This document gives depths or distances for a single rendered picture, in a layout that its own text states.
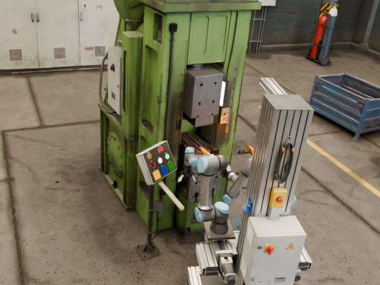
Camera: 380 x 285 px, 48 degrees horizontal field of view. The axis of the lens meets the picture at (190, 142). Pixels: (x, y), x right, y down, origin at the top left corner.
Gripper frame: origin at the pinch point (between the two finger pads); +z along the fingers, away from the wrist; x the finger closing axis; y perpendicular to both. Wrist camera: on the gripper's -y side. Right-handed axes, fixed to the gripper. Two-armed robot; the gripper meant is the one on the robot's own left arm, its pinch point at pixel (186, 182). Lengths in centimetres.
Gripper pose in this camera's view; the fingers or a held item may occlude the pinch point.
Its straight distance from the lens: 380.4
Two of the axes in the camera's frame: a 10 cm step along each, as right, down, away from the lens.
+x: 9.8, 0.0, 1.7
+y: 1.5, 4.7, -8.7
